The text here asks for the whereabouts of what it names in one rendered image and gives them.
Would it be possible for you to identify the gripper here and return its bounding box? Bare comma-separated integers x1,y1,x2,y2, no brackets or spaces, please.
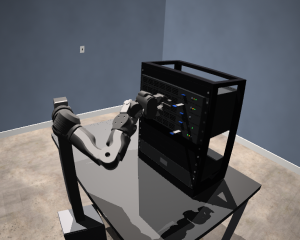
135,90,172,119

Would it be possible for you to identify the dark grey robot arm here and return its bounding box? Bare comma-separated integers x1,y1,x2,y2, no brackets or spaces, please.
51,99,143,171

